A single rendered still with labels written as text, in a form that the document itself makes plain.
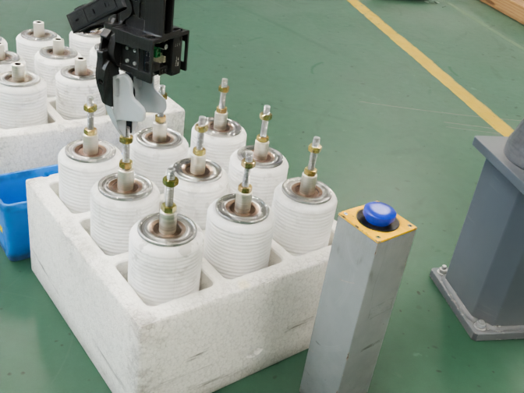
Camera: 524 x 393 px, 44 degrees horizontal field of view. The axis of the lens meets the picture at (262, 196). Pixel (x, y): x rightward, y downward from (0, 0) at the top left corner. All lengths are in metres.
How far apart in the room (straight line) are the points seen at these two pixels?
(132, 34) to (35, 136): 0.51
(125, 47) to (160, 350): 0.38
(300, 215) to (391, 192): 0.65
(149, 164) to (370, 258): 0.42
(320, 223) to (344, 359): 0.20
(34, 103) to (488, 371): 0.91
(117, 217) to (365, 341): 0.37
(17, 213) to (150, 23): 0.49
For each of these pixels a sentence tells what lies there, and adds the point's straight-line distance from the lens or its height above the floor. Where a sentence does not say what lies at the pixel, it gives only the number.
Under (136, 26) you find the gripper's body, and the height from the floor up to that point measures 0.49.
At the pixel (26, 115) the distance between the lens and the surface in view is 1.25.
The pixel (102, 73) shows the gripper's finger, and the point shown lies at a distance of 0.81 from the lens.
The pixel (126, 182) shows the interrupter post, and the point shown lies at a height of 0.27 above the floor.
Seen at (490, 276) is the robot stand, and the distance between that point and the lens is 1.15.
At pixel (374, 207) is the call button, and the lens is 0.79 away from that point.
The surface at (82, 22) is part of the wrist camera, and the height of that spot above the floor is 0.47.
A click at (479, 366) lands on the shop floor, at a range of 1.14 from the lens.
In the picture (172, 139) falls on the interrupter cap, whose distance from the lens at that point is 1.06.
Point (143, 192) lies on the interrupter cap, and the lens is 0.90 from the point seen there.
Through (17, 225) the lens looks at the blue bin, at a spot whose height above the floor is 0.08.
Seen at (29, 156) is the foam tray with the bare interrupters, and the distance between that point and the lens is 1.26.
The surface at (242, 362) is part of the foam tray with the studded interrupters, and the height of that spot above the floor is 0.04.
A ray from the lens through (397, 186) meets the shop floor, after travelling 1.58.
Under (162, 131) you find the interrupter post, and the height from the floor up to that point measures 0.27.
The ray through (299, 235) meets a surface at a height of 0.20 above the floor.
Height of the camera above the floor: 0.72
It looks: 30 degrees down
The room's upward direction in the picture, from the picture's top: 9 degrees clockwise
